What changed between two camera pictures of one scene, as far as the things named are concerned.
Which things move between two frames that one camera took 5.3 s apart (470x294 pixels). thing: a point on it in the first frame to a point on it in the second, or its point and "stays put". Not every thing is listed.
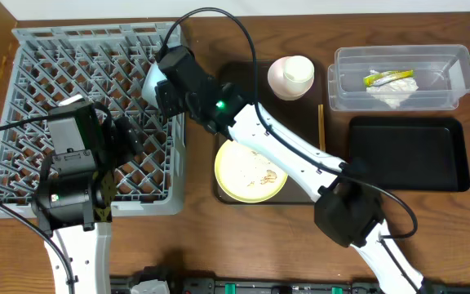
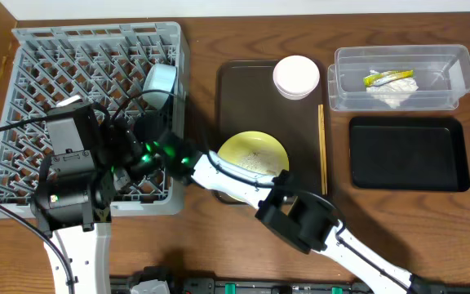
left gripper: x=126 y=136 stays put
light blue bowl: x=148 y=87 stays put
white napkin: x=394 y=92 stays put
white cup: x=299 y=72 to x=121 y=178
